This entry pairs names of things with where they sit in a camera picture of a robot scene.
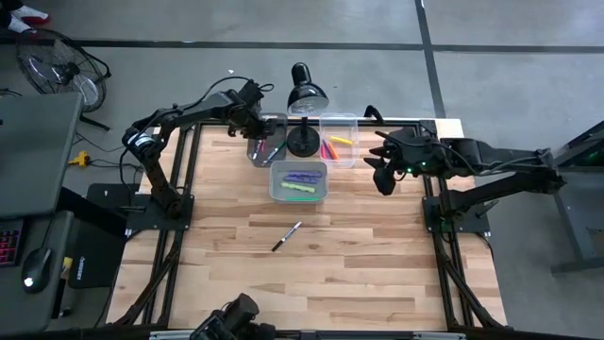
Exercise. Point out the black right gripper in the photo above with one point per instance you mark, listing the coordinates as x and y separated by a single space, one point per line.
420 156

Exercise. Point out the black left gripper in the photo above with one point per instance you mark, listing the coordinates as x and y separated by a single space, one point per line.
250 113

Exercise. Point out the purple Expo dry-erase marker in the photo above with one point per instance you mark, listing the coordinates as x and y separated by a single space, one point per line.
255 152

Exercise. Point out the yellow highlighter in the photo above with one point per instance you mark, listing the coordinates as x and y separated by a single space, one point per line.
340 140

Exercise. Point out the green Expo dry-erase marker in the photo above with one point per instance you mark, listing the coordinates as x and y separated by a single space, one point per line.
274 151

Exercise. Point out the pink highlighter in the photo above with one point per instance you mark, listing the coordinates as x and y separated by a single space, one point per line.
323 152

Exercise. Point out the black Expo dry-erase marker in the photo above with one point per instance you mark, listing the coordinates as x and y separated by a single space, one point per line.
286 236

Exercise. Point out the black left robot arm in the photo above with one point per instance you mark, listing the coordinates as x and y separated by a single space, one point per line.
198 111

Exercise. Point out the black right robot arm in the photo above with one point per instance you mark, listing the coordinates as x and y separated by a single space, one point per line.
495 153

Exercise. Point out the clear plastic bin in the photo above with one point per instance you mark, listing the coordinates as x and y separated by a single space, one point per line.
349 125

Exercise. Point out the smoky translucent plastic bin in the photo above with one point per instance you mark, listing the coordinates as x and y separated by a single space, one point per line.
280 160

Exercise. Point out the black gooseneck desk lamp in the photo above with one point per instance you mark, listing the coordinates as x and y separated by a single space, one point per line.
307 94

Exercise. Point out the opaque light grey bin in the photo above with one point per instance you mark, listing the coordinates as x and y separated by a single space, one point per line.
274 193

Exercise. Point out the yellow power plug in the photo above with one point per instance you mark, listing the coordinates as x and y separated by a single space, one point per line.
80 159

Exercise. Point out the black floor fan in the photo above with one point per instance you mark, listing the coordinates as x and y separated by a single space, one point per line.
61 71

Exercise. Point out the black metal table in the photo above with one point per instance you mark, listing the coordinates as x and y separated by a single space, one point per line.
580 226

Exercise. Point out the grey desk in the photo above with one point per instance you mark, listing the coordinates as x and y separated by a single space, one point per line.
33 141

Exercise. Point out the person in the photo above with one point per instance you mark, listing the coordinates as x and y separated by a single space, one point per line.
28 15

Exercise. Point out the black computer mouse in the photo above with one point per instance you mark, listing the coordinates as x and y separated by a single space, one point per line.
37 269

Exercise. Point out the backlit keyboard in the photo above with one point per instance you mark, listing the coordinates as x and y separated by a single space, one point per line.
10 243

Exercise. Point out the black aluminium rig frame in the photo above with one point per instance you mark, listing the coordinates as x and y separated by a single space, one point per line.
406 124

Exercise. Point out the black curved bracket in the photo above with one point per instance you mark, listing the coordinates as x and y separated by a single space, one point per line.
374 112

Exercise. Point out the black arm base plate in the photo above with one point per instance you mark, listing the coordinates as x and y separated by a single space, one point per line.
108 203
472 222

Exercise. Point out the silver aluminium bracket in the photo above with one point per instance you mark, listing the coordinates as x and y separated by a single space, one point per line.
170 334
439 335

